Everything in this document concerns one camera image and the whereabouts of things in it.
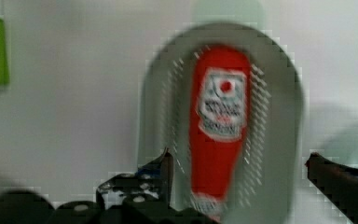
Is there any red ketchup bottle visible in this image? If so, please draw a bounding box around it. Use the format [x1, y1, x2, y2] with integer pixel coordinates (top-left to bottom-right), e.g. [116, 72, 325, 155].
[188, 45, 251, 218]

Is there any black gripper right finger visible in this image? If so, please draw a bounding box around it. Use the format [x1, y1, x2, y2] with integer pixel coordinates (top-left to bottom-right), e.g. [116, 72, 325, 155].
[305, 152, 358, 224]

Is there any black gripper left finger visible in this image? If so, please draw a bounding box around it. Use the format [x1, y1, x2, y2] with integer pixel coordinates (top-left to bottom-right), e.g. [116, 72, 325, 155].
[96, 148, 174, 210]

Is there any green oval strainer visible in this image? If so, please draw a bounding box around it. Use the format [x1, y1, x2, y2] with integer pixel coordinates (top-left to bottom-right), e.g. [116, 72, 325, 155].
[137, 0, 306, 224]

